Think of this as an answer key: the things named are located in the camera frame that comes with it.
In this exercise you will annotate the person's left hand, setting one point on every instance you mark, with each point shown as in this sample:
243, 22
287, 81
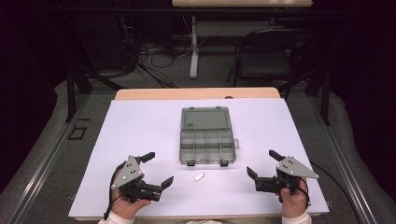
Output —
128, 202

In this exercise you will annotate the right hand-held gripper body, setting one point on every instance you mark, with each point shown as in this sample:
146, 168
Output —
289, 175

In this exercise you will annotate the person's left sleeve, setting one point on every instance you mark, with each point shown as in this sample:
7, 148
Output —
115, 219

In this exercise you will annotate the small white rectangular piece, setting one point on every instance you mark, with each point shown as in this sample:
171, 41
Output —
199, 176

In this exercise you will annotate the person's sleeve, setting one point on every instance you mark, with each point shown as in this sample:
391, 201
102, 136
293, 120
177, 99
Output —
296, 218
115, 219

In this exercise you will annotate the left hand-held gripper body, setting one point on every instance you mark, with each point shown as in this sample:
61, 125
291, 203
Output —
130, 174

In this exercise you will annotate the white table mat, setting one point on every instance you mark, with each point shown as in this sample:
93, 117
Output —
199, 149

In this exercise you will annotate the black metal stand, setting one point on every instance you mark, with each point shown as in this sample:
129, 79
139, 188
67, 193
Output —
84, 77
314, 84

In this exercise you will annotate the person's right hand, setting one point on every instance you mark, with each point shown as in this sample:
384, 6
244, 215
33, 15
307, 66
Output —
294, 200

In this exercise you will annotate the black folding chair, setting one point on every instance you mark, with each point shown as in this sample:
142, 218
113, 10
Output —
267, 59

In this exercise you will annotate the person's right sleeve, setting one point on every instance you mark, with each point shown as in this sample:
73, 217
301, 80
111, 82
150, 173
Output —
296, 218

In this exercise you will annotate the white-legged table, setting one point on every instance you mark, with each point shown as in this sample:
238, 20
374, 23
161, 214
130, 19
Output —
230, 18

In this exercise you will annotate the grey plastic compartment box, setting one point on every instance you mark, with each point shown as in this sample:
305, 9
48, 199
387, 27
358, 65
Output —
206, 135

